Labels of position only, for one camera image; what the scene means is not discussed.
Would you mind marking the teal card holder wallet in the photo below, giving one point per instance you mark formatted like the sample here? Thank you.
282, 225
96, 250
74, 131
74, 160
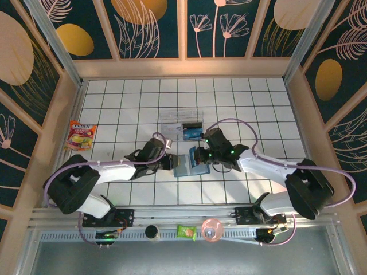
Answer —
183, 172

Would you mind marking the blue credit card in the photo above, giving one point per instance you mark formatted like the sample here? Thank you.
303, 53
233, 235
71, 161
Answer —
191, 160

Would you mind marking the blue card packet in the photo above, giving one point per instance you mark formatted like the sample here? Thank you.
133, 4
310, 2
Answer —
192, 135

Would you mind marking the clear acrylic card tray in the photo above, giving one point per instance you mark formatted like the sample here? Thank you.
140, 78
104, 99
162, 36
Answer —
172, 116

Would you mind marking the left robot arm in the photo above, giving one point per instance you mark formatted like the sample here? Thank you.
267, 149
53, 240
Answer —
114, 171

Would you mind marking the black card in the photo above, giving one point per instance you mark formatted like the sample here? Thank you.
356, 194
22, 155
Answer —
192, 125

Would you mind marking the green snack packet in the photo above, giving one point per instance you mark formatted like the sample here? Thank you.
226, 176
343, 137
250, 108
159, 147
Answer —
186, 232

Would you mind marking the black round cap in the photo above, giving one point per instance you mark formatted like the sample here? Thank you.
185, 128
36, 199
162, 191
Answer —
152, 231

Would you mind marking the pink plastic cup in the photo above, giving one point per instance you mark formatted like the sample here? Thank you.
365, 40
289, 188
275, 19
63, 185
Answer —
212, 230

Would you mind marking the Fox's candy bag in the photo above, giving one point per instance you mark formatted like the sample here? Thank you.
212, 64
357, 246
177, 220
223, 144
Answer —
80, 137

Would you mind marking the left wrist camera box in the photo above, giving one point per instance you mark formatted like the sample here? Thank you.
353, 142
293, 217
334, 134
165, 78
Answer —
169, 143

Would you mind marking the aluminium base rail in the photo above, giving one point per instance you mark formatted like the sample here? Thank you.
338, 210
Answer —
177, 213

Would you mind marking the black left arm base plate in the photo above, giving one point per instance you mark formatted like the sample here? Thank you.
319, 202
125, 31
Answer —
126, 217

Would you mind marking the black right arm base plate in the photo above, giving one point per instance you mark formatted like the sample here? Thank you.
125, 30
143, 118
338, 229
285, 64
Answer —
243, 215

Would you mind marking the aluminium frame post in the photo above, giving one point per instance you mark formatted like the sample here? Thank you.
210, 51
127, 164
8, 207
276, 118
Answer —
55, 43
308, 43

